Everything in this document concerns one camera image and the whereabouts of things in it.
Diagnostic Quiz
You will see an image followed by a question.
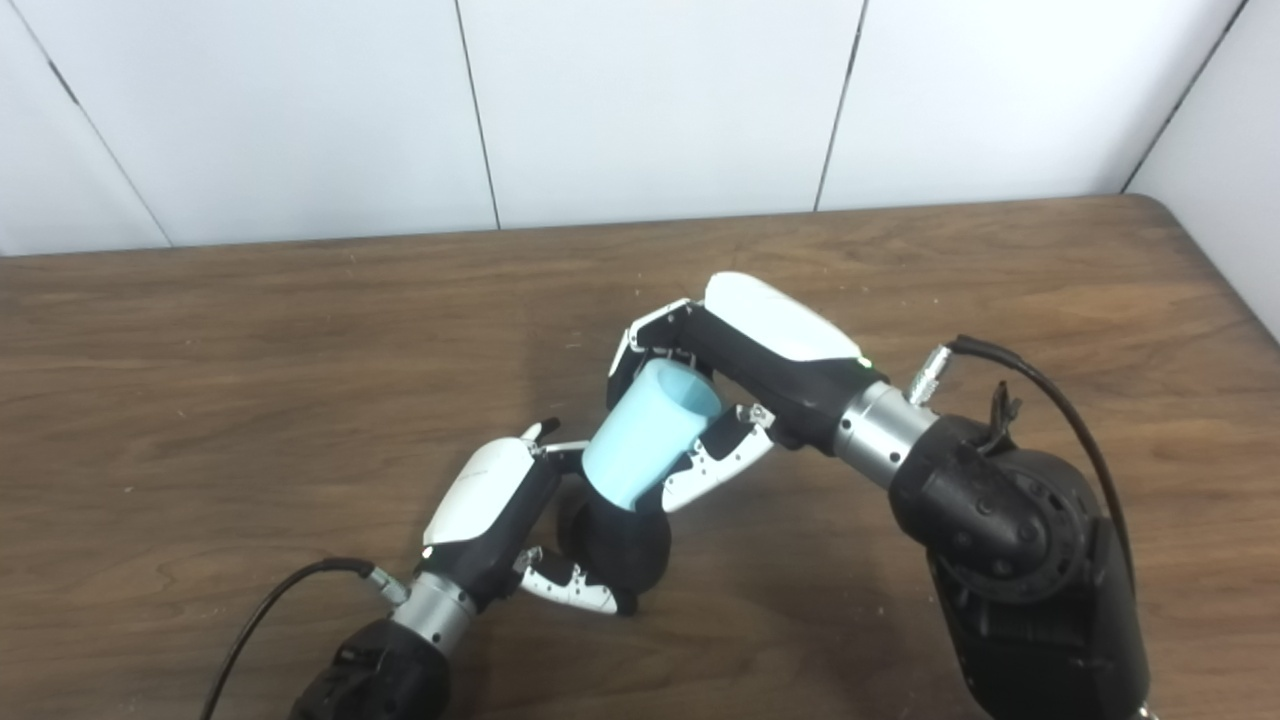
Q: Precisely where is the left white-black robot hand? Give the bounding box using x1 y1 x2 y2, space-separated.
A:
420 418 638 617

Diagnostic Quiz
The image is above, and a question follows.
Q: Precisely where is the right white-black robot hand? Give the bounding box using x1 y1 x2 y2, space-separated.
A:
605 271 889 514

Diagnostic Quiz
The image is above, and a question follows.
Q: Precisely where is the black flared nozzle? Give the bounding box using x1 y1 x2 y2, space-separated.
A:
555 495 673 601

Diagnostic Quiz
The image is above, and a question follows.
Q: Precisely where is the light-blue hose piece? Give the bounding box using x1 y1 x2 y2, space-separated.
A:
582 358 723 513

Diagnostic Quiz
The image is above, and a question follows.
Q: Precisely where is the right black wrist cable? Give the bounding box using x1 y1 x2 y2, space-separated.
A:
908 335 1136 591

